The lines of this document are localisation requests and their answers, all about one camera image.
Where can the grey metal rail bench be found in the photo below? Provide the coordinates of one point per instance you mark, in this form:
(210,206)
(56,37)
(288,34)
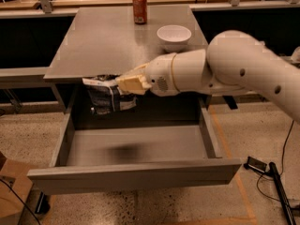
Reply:
(29,42)

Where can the black cabinet foot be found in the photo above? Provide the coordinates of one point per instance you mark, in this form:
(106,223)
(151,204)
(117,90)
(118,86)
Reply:
(43,205)

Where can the red soda can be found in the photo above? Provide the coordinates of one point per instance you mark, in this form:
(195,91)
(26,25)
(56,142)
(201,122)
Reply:
(140,11)

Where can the blue chip bag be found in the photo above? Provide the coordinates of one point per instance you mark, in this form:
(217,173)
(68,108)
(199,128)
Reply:
(105,95)

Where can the open grey top drawer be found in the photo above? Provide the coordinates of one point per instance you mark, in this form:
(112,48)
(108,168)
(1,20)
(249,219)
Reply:
(164,142)

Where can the cardboard box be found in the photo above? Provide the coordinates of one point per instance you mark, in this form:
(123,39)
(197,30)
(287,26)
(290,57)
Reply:
(15,187)

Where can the black floor stand bar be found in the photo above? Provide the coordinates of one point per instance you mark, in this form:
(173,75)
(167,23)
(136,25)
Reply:
(271,170)

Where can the grey cabinet with top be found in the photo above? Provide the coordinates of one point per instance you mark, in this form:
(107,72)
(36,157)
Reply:
(106,40)

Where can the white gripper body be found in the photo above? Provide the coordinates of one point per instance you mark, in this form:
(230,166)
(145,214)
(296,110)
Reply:
(158,74)

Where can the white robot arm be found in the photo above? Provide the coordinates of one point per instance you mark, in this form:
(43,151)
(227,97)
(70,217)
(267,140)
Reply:
(232,64)

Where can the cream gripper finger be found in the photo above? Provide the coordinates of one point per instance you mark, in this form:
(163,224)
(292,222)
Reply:
(135,84)
(139,70)

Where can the white ceramic bowl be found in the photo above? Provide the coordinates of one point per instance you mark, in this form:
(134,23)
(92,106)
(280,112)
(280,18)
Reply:
(173,38)

